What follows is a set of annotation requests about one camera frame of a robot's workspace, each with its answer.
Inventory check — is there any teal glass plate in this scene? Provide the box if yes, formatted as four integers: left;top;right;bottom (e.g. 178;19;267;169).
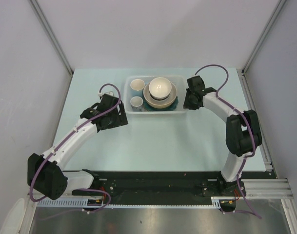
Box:
143;97;178;112

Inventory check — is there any grey white mug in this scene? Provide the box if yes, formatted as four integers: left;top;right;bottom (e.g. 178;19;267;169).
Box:
130;96;143;112

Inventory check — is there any small white bowl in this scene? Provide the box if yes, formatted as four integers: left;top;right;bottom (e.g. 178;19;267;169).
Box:
149;77;172;98

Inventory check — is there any large cream bowl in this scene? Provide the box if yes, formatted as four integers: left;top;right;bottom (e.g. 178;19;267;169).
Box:
143;82;177;109

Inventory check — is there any floral patterned bowl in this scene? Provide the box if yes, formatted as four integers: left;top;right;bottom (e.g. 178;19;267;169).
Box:
150;95;170;101

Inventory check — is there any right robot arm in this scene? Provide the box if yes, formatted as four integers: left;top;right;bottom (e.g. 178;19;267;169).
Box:
183;87;262;195

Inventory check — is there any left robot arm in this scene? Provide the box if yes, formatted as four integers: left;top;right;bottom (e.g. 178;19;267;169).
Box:
27;94;128;201

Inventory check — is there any white plastic bin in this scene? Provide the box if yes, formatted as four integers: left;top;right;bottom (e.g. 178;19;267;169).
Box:
122;75;187;115

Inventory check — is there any light blue mug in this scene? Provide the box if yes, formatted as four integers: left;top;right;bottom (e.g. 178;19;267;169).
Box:
130;78;145;92

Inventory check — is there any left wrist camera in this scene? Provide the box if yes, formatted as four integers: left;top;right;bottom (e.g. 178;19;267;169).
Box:
98;91;114;98

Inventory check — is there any right aluminium frame post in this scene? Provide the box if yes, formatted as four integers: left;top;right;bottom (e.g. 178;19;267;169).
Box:
242;0;289;74

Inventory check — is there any aluminium frame post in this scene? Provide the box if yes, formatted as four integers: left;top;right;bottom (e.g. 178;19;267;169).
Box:
28;0;74;76
242;0;289;74

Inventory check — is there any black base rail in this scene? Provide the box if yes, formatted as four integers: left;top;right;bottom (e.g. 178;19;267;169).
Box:
40;170;246;207

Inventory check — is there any white cable duct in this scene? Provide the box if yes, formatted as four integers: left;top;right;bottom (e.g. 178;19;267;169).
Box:
37;197;236;209

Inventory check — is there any left aluminium frame post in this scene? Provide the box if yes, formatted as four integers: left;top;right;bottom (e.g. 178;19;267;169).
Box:
28;0;74;76

